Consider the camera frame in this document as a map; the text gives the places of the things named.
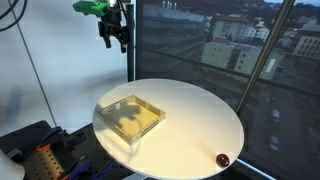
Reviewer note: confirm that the tan perforated board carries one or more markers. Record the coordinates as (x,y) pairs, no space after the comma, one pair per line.
(45,165)

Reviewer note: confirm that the slanted grey metal pole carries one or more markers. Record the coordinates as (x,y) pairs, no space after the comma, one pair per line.
(266,50)

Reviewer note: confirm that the light metal bar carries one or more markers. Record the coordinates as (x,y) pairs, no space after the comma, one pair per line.
(253,168)

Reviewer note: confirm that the black vertical window post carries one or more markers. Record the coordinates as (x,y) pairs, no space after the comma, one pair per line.
(131,60)

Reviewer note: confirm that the dark red plum plush toy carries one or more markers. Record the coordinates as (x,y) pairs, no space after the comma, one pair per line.
(222,160)

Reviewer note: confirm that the black equipment with orange parts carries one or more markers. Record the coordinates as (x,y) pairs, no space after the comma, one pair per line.
(20,136)

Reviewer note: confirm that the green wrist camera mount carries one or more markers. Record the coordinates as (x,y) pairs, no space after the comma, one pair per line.
(90,7)

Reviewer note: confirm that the white rounded object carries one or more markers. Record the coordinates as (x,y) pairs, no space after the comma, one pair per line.
(10,166)

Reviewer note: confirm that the thin grey rod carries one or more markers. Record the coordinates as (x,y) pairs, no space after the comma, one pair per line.
(46,100)

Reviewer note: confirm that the square wooden tray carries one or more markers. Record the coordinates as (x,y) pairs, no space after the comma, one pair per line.
(130,121)

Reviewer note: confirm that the blue clamp with orange tip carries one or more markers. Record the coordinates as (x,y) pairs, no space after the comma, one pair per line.
(50,135)

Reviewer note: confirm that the black clamp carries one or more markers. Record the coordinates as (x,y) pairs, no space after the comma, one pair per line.
(76,138)

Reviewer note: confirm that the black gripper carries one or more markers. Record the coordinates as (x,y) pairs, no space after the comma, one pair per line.
(113,25)

